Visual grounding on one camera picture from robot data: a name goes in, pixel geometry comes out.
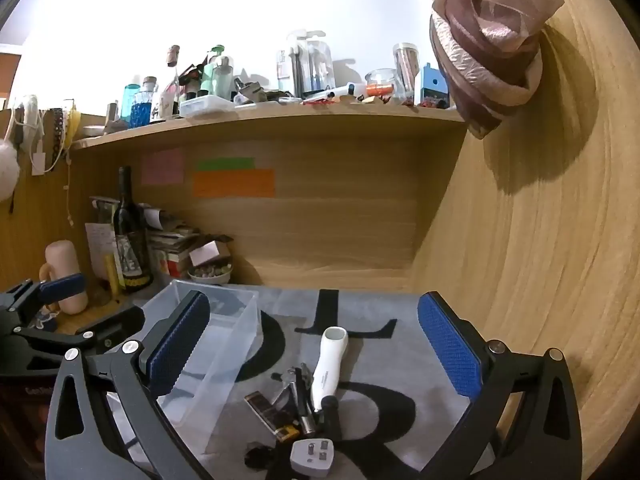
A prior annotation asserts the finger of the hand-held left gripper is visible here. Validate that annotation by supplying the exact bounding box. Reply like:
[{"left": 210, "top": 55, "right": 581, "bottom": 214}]
[
  {"left": 0, "top": 273, "right": 85, "bottom": 331},
  {"left": 12, "top": 305, "right": 146, "bottom": 361}
]

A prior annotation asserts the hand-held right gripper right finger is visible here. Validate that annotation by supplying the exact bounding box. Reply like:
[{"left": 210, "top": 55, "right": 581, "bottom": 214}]
[{"left": 417, "top": 291, "right": 583, "bottom": 480}]

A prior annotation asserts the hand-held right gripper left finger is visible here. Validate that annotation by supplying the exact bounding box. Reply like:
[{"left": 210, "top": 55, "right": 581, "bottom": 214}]
[{"left": 44, "top": 290, "right": 216, "bottom": 480}]

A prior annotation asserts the clear plastic storage bin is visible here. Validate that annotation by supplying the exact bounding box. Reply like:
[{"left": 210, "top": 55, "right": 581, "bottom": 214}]
[{"left": 107, "top": 280, "right": 261, "bottom": 467}]

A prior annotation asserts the white handheld massager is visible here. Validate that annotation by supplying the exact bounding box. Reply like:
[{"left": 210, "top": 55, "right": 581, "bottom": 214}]
[{"left": 310, "top": 326, "right": 349, "bottom": 412}]

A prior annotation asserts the silver flashlight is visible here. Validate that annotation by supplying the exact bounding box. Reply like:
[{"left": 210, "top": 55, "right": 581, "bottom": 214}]
[{"left": 294, "top": 380, "right": 321, "bottom": 436}]

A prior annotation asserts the white plug adapter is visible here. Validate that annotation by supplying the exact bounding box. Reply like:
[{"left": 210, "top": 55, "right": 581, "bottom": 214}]
[{"left": 290, "top": 437, "right": 335, "bottom": 477}]

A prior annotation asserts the beige plastic bottle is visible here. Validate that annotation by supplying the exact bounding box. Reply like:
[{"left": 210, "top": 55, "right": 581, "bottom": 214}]
[{"left": 39, "top": 241, "right": 89, "bottom": 316}]

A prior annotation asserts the yellow tube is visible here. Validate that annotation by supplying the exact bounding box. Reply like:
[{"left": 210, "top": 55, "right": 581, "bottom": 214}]
[{"left": 103, "top": 254, "right": 121, "bottom": 297}]

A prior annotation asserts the handwritten paper note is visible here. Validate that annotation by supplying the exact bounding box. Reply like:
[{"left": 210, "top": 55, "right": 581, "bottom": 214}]
[{"left": 85, "top": 222, "right": 117, "bottom": 281}]

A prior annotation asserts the grey mat with black pattern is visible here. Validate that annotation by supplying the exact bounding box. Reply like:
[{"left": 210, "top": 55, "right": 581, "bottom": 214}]
[{"left": 135, "top": 282, "right": 496, "bottom": 480}]

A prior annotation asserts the red small box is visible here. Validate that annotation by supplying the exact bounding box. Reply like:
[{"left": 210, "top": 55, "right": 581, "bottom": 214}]
[{"left": 160, "top": 255, "right": 193, "bottom": 277}]

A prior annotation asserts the dark wine bottle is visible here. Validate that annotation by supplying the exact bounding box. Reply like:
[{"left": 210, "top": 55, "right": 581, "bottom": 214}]
[{"left": 112, "top": 166, "right": 153, "bottom": 293}]

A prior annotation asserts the bowl of stones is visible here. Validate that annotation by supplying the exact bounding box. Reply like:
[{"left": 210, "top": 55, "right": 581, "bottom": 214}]
[{"left": 187, "top": 261, "right": 232, "bottom": 285}]

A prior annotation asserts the stack of books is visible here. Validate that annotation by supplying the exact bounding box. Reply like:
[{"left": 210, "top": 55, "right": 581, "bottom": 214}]
[{"left": 145, "top": 224, "right": 201, "bottom": 277}]

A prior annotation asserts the pink card box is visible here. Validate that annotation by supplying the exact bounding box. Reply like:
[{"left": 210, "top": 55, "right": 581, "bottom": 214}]
[{"left": 189, "top": 241, "right": 219, "bottom": 266}]

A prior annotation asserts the white fluffy ball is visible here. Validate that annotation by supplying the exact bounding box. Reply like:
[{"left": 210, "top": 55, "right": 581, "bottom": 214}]
[{"left": 0, "top": 140, "right": 21, "bottom": 202}]

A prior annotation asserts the pink sticky note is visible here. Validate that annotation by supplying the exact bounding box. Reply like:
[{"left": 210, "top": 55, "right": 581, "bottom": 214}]
[{"left": 141, "top": 149, "right": 184, "bottom": 186}]

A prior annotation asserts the orange sticky note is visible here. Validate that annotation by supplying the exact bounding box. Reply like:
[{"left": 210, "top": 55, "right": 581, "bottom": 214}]
[{"left": 192, "top": 169, "right": 276, "bottom": 198}]

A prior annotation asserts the green sticky note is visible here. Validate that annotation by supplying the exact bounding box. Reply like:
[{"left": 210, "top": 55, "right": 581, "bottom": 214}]
[{"left": 196, "top": 157, "right": 256, "bottom": 171}]

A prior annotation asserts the blue water bottle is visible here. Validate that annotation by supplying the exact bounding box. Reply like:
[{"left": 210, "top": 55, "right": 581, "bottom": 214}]
[{"left": 121, "top": 84, "right": 142, "bottom": 129}]

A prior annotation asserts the jar of blue beads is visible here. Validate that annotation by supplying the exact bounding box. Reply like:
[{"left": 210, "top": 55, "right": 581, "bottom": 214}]
[{"left": 134, "top": 77, "right": 158, "bottom": 126}]

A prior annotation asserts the white flat tray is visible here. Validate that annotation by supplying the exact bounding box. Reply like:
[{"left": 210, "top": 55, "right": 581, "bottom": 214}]
[{"left": 179, "top": 95, "right": 235, "bottom": 119}]

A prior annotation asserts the corked glass bottle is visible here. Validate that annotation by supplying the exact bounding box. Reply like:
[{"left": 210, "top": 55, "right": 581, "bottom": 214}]
[{"left": 166, "top": 46, "right": 182, "bottom": 111}]

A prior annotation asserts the wooden shelf board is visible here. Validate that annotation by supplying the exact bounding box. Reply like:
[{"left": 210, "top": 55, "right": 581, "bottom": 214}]
[{"left": 70, "top": 104, "right": 468, "bottom": 151}]

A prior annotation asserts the green cosmetic bottle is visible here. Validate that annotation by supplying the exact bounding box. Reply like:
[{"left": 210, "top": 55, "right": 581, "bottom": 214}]
[{"left": 202, "top": 47, "right": 222, "bottom": 97}]

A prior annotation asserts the grey cosmetic bottle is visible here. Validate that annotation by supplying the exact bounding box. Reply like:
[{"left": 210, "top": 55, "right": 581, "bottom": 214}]
[{"left": 216, "top": 57, "right": 235, "bottom": 99}]

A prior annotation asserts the white marker tube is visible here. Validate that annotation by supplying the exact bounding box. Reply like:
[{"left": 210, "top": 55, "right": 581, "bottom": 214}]
[{"left": 327, "top": 82, "right": 369, "bottom": 99}]

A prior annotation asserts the glass bowl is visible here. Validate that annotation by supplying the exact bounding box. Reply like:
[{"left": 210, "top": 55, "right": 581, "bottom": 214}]
[{"left": 365, "top": 69, "right": 397, "bottom": 97}]

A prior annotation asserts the tall glass jar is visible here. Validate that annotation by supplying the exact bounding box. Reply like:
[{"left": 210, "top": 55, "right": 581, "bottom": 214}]
[{"left": 392, "top": 43, "right": 419, "bottom": 104}]

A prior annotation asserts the pink scarf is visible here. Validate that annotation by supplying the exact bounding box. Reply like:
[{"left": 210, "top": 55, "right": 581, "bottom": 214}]
[{"left": 382, "top": 0, "right": 566, "bottom": 139}]

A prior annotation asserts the clear blister package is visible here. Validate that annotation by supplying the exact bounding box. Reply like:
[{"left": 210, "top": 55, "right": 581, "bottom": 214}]
[{"left": 277, "top": 32, "right": 336, "bottom": 99}]

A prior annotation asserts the patterned strap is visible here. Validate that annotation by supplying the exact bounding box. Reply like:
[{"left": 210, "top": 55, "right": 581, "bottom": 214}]
[{"left": 47, "top": 108, "right": 66, "bottom": 172}]

